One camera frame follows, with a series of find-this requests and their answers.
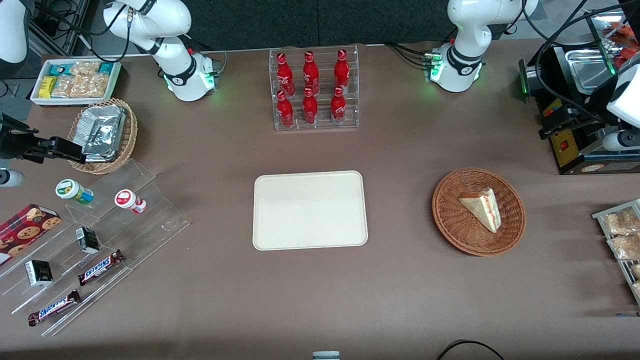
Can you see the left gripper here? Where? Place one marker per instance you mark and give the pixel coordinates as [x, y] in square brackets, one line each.
[583, 116]

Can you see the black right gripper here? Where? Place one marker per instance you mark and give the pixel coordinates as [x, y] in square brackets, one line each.
[12, 145]

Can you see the triangular sandwich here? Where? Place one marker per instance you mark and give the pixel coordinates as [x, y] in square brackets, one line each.
[482, 207]

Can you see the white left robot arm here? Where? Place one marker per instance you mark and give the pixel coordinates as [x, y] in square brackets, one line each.
[462, 60]

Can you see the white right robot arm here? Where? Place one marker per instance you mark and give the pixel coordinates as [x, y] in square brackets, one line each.
[170, 55]

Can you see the light tan wicker basket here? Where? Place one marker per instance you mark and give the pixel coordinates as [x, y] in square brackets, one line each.
[131, 130]

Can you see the brown round wicker basket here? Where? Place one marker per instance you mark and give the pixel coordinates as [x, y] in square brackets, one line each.
[460, 230]

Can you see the cream plastic tray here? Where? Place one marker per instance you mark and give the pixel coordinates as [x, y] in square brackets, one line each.
[310, 210]

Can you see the black food warmer cabinet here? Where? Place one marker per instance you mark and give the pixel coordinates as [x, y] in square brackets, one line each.
[567, 150]

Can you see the green lid white cup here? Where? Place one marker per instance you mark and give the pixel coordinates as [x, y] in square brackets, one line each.
[70, 190]

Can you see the silver foil pack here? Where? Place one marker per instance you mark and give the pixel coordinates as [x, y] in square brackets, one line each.
[102, 140]
[100, 112]

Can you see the white rectangular snack bin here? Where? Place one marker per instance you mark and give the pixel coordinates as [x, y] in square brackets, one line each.
[36, 95]

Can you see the steel warmer pan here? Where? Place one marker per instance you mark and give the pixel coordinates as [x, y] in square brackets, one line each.
[587, 70]

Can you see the yellow snack packet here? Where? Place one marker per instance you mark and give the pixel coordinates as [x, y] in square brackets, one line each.
[48, 87]

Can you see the clear rice cracker bag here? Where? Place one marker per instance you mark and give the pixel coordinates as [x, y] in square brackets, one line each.
[85, 68]
[91, 86]
[64, 87]

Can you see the red plaid cookie box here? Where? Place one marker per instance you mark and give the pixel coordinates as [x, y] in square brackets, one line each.
[25, 230]

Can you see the teal snack packet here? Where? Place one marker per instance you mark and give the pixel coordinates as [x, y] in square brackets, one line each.
[61, 69]
[105, 68]

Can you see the red lid white cup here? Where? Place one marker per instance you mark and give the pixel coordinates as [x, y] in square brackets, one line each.
[126, 199]

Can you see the red food in warmer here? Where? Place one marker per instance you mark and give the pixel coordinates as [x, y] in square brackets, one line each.
[627, 37]

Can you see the clear bag of crackers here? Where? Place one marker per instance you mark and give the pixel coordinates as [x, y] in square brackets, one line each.
[625, 247]
[636, 272]
[622, 222]

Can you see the clear acrylic stepped display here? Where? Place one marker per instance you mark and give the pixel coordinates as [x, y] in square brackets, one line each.
[150, 220]

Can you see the small black white carton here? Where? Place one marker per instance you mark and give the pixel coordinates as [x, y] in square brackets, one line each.
[39, 273]

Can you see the dark metal equipment rack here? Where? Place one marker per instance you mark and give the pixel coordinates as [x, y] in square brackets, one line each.
[55, 25]

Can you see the snickers chocolate bar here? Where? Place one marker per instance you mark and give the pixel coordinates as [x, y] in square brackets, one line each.
[100, 267]
[54, 307]

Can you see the red cola bottle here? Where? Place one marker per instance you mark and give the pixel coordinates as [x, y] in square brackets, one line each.
[338, 107]
[341, 71]
[285, 75]
[311, 74]
[310, 107]
[285, 111]

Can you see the clear acrylic bottle rack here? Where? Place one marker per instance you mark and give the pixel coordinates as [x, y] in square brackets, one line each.
[322, 107]

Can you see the grey device at table edge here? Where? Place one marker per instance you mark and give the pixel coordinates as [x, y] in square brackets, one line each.
[326, 355]

